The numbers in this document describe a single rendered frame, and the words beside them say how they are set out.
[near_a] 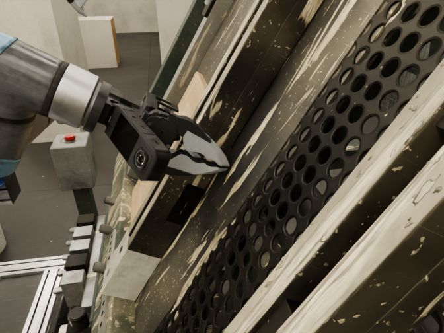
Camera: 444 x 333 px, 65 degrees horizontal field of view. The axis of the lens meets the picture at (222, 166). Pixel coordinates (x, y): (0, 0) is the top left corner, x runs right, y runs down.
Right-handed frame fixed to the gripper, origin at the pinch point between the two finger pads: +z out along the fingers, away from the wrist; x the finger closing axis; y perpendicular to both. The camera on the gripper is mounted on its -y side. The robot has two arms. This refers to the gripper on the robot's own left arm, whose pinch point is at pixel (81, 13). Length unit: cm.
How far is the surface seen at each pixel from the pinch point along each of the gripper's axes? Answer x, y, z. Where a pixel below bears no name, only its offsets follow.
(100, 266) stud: -53, -18, 45
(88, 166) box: -1, -30, 41
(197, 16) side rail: 7.6, 29.1, 18.2
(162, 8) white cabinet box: 355, -2, 43
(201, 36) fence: -16.5, 27.6, 19.4
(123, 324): -71, -11, 46
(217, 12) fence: -16.2, 34.3, 16.1
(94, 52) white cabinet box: 470, -137, 56
